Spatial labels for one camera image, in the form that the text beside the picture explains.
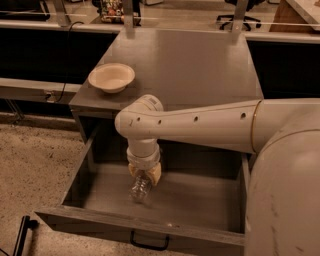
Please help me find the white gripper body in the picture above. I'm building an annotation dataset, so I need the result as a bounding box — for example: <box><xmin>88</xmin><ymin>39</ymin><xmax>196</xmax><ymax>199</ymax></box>
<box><xmin>127</xmin><ymin>146</ymin><xmax>161</xmax><ymax>170</ymax></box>

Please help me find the clear plastic water bottle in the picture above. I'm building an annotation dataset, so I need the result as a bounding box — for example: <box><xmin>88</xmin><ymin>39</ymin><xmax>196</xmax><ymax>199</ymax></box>
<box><xmin>130</xmin><ymin>171</ymin><xmax>152</xmax><ymax>203</ymax></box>

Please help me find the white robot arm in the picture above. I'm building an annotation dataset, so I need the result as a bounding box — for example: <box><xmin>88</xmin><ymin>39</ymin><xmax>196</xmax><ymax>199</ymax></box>
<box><xmin>115</xmin><ymin>95</ymin><xmax>320</xmax><ymax>256</ymax></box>

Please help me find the open grey top drawer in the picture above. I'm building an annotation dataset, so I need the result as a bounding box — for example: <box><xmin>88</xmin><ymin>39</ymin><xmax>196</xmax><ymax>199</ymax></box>
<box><xmin>36</xmin><ymin>119</ymin><xmax>246</xmax><ymax>256</ymax></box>

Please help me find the white paper bowl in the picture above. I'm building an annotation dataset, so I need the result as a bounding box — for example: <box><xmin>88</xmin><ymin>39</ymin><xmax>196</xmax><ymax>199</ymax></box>
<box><xmin>88</xmin><ymin>63</ymin><xmax>135</xmax><ymax>93</ymax></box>

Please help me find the grey wooden cabinet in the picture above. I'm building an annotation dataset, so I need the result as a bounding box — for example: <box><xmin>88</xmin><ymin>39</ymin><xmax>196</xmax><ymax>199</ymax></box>
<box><xmin>68</xmin><ymin>27</ymin><xmax>264</xmax><ymax>168</ymax></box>

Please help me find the black metal bar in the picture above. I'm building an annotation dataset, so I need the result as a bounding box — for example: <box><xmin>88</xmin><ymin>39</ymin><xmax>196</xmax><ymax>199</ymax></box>
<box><xmin>13</xmin><ymin>215</ymin><xmax>39</xmax><ymax>256</ymax></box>

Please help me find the colourful snack rack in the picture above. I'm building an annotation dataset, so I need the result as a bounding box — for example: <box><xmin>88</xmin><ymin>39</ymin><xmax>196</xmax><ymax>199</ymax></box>
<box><xmin>100</xmin><ymin>0</ymin><xmax>141</xmax><ymax>25</ymax></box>

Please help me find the black office chair base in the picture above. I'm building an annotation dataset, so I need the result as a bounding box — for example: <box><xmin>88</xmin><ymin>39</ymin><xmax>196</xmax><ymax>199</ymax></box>
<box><xmin>216</xmin><ymin>13</ymin><xmax>263</xmax><ymax>32</ymax></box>

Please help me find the black drawer handle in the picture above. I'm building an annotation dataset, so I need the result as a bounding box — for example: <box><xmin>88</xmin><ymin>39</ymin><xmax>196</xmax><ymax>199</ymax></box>
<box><xmin>129</xmin><ymin>230</ymin><xmax>170</xmax><ymax>251</ymax></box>

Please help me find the black cable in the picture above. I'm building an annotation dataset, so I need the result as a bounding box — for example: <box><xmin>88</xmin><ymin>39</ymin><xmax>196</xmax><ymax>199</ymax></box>
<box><xmin>54</xmin><ymin>21</ymin><xmax>85</xmax><ymax>104</ymax></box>

